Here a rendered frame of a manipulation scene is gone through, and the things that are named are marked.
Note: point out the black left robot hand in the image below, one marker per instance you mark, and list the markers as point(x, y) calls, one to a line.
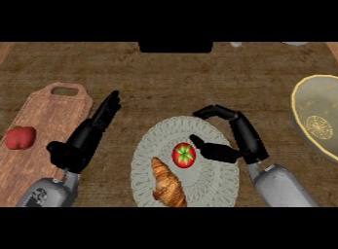
point(83, 137)

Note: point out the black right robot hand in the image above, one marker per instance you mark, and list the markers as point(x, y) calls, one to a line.
point(245, 136)

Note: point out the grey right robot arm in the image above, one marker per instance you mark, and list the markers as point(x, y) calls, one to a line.
point(279, 186)

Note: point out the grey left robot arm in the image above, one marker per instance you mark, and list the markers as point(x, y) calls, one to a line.
point(50, 191)

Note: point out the red tomato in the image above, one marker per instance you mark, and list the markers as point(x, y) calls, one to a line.
point(183, 155)

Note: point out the pale woven round placemat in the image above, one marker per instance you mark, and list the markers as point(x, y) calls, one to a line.
point(210, 181)

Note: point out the grey bowl with yellow rim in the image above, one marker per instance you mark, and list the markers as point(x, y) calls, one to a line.
point(325, 120)

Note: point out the red bell pepper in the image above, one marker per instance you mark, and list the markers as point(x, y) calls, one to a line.
point(19, 137)

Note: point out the wooden cutting board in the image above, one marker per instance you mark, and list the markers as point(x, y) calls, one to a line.
point(18, 162)

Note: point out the golden brown croissant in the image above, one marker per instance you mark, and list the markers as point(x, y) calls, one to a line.
point(167, 184)

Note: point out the small pale object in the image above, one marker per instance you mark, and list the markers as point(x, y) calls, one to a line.
point(235, 44)

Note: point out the pale grey object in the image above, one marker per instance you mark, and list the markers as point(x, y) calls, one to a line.
point(294, 43)

